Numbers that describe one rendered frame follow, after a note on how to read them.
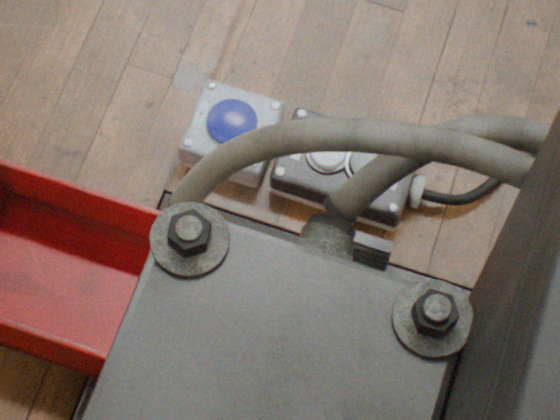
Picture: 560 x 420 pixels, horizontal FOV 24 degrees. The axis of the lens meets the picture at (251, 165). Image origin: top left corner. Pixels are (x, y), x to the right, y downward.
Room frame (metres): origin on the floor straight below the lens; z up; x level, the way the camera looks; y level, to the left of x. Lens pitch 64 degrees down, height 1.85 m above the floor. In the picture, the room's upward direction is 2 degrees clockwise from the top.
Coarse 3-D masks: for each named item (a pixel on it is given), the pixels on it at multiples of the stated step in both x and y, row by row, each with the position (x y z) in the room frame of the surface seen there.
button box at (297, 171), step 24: (288, 168) 0.44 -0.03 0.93; (312, 168) 0.44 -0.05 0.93; (336, 168) 0.44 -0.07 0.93; (288, 192) 0.43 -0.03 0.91; (312, 192) 0.42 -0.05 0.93; (408, 192) 0.43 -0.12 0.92; (432, 192) 0.43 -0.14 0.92; (480, 192) 0.44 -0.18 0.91; (360, 216) 0.41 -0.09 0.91; (384, 216) 0.41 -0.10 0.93
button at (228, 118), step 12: (216, 108) 0.49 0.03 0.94; (228, 108) 0.49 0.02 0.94; (240, 108) 0.49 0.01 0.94; (252, 108) 0.49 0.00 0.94; (216, 120) 0.48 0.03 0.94; (228, 120) 0.48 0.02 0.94; (240, 120) 0.48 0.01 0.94; (252, 120) 0.48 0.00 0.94; (216, 132) 0.47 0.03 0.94; (228, 132) 0.47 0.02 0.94; (240, 132) 0.47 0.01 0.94
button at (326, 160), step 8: (320, 152) 0.45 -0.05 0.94; (328, 152) 0.45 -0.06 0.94; (336, 152) 0.45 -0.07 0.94; (344, 152) 0.45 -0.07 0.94; (312, 160) 0.45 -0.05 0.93; (320, 160) 0.45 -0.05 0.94; (328, 160) 0.45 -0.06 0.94; (336, 160) 0.45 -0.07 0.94; (344, 160) 0.45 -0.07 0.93; (328, 168) 0.44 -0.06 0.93
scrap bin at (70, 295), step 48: (0, 192) 0.42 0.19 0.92; (48, 192) 0.41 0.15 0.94; (96, 192) 0.40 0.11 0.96; (0, 240) 0.38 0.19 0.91; (48, 240) 0.39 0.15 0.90; (96, 240) 0.39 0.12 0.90; (144, 240) 0.39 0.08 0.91; (0, 288) 0.34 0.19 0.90; (48, 288) 0.35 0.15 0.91; (96, 288) 0.35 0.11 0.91; (0, 336) 0.30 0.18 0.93; (48, 336) 0.29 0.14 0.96; (96, 336) 0.31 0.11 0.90
